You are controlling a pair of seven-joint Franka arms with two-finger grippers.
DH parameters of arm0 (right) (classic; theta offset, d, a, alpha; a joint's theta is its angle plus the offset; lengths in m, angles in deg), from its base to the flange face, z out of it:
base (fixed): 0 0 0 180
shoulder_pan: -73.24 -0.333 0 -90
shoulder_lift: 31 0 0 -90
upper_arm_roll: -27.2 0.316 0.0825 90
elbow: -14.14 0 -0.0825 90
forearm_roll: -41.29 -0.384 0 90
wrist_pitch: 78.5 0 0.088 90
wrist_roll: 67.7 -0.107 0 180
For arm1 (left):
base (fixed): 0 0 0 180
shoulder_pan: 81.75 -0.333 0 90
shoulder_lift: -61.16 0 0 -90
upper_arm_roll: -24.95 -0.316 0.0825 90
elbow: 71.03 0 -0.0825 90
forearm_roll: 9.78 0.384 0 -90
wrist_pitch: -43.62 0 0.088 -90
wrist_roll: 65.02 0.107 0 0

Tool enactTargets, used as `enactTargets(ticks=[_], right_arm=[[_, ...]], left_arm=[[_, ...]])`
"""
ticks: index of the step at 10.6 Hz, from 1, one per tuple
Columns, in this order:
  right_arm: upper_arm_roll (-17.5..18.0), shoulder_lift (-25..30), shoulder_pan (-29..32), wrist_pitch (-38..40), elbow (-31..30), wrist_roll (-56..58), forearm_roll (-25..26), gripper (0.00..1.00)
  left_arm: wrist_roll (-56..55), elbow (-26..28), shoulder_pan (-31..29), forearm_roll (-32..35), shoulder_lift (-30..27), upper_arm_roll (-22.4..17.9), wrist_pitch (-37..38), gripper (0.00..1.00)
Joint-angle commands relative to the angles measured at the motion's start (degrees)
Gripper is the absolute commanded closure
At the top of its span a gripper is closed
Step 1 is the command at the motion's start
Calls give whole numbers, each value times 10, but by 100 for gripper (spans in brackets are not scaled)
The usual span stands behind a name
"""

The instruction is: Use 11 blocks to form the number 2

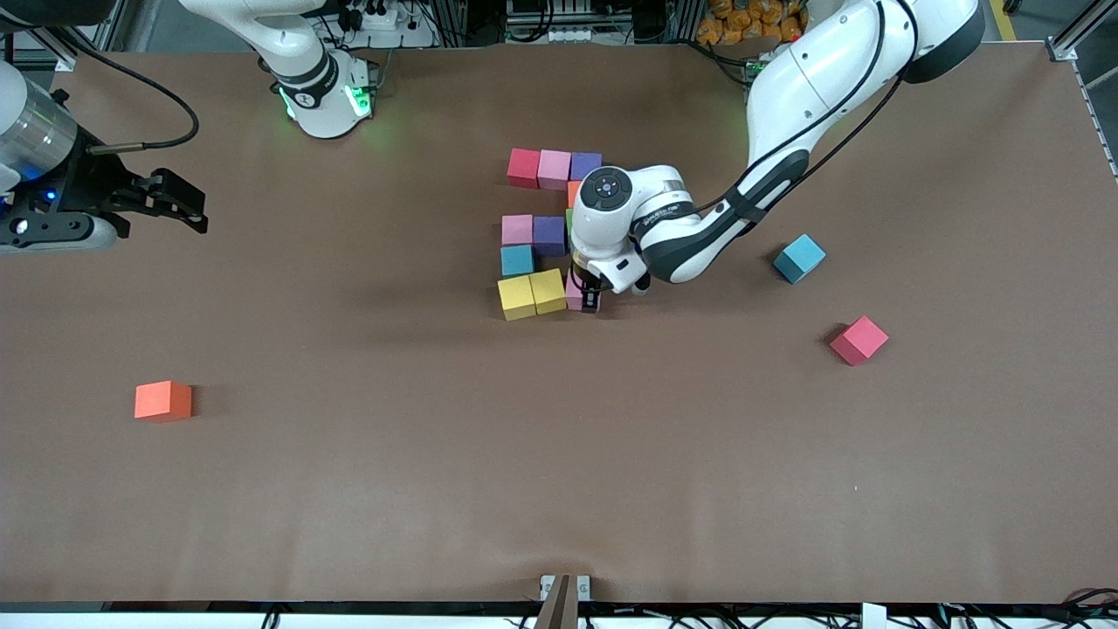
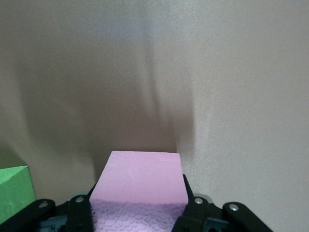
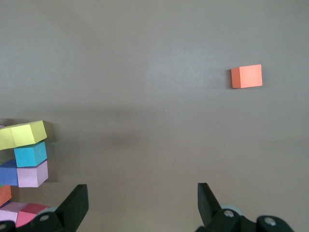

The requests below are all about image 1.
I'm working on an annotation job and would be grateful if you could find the red foam block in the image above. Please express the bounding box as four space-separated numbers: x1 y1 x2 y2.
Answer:
829 315 890 367
507 148 542 190

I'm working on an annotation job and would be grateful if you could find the metal edge bracket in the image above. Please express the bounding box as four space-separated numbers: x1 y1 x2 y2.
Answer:
535 574 592 629

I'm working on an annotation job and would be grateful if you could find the white electronics box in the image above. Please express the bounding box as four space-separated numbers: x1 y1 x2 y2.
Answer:
505 0 604 45

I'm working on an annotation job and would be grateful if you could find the bag of orange items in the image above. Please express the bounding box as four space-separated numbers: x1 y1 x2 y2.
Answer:
696 0 809 46

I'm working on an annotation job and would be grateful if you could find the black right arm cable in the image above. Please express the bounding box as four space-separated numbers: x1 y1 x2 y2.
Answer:
35 26 201 156

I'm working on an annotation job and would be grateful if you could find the aluminium frame rail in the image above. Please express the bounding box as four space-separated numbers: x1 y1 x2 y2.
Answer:
0 0 132 73

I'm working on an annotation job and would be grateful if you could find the yellow foam block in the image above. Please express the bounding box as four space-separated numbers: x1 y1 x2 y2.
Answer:
497 275 539 322
528 268 569 316

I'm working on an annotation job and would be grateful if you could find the mauve pink foam block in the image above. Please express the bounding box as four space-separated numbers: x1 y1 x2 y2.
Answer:
537 149 575 191

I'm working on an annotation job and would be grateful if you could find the large table cover sheet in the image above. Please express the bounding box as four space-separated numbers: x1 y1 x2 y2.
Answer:
0 44 1118 605

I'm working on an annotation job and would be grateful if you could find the white power strip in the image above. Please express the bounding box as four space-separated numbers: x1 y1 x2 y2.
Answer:
342 0 413 32

